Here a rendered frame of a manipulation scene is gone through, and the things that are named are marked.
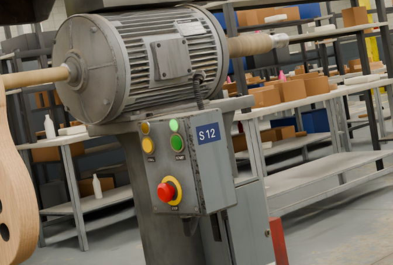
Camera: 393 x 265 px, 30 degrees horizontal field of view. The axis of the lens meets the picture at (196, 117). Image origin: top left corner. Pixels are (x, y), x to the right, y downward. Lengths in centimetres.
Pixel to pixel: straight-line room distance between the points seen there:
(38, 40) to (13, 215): 570
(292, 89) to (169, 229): 367
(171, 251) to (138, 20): 56
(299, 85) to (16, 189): 412
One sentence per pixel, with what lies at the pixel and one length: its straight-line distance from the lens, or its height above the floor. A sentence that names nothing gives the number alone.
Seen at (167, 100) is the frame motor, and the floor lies 115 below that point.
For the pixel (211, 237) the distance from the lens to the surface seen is 173.
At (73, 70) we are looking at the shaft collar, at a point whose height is 125.
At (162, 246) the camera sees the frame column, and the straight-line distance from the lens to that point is 182.
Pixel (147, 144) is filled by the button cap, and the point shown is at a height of 107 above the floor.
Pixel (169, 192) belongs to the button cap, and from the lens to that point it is 144.
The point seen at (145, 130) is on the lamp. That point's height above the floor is 110.
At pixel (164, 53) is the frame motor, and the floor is 125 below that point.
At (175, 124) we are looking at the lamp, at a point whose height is 111.
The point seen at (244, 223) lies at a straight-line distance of 171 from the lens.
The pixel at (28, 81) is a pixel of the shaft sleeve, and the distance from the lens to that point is 160.
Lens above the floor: 119
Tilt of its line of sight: 3 degrees down
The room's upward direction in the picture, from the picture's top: 10 degrees counter-clockwise
